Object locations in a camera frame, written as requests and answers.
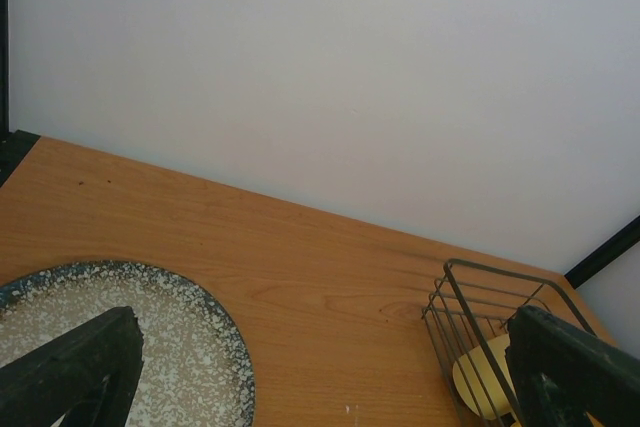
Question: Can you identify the black right corner post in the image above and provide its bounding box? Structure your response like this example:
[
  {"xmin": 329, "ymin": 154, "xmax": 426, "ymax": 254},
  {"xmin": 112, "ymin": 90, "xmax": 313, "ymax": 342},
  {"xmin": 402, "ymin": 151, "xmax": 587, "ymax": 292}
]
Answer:
[{"xmin": 565, "ymin": 217, "xmax": 640, "ymax": 289}]

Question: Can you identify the black left corner post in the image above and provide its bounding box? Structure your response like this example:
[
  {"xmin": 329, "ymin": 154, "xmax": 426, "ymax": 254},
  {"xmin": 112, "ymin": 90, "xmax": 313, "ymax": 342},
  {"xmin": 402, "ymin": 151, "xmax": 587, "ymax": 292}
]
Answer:
[{"xmin": 1, "ymin": 0, "xmax": 40, "ymax": 185}]

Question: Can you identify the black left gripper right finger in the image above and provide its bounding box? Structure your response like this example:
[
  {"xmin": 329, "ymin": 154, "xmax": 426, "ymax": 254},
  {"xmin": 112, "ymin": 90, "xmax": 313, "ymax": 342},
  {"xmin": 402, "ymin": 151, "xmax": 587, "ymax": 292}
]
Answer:
[{"xmin": 506, "ymin": 305, "xmax": 639, "ymax": 426}]

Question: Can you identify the grey speckled large plate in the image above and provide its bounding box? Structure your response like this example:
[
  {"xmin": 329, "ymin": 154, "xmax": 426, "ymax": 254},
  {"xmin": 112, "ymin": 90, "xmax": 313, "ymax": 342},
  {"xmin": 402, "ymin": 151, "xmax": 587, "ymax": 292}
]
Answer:
[{"xmin": 1, "ymin": 260, "xmax": 256, "ymax": 426}]

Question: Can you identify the black wire dish rack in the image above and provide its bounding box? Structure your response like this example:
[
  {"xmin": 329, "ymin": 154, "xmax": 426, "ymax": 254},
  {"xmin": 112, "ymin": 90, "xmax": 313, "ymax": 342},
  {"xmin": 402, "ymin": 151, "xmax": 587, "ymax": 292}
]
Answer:
[{"xmin": 422, "ymin": 259, "xmax": 594, "ymax": 426}]

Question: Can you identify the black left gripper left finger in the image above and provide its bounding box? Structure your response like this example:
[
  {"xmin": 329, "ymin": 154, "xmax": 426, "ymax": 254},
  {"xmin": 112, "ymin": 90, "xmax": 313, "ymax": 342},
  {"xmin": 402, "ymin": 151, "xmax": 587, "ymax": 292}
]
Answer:
[{"xmin": 1, "ymin": 306, "xmax": 144, "ymax": 426}]

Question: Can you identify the black corner post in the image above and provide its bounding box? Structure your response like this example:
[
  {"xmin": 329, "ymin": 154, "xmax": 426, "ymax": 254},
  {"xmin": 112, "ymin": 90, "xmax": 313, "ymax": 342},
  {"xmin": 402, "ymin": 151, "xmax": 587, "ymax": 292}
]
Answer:
[
  {"xmin": 1, "ymin": 0, "xmax": 40, "ymax": 185},
  {"xmin": 565, "ymin": 217, "xmax": 640, "ymax": 289}
]

